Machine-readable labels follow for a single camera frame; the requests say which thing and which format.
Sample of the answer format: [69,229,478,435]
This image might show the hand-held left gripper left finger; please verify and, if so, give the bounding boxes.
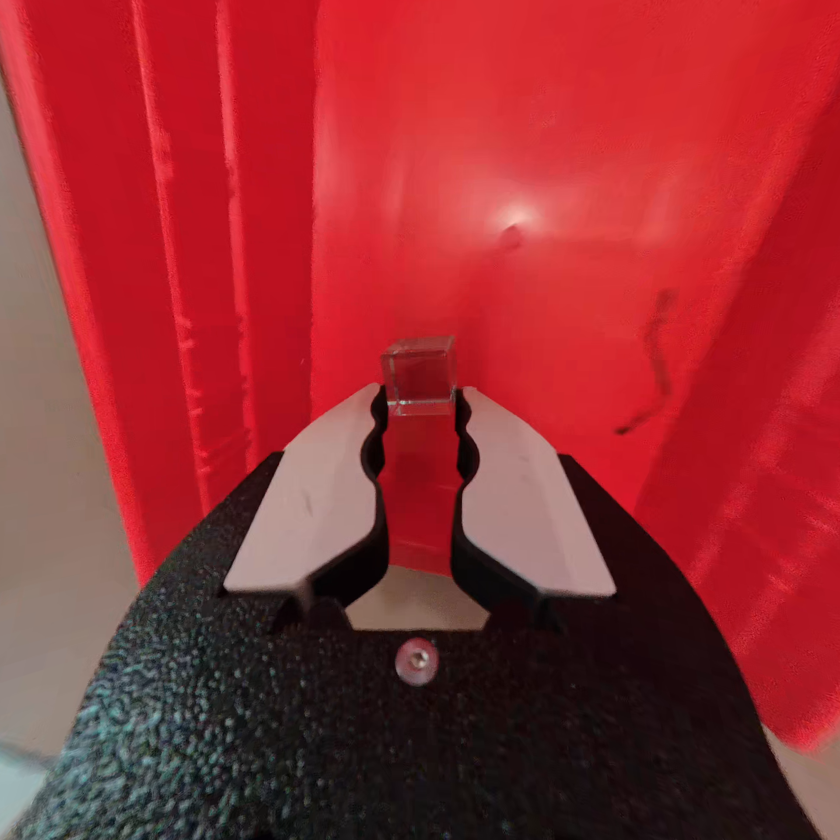
[223,384,389,605]

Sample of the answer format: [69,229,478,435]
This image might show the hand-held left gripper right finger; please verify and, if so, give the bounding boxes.
[451,387,616,608]

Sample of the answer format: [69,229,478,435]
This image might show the clear glass cube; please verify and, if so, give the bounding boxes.
[381,336,457,417]

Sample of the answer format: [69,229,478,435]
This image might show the red plastic bin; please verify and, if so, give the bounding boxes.
[0,0,840,752]

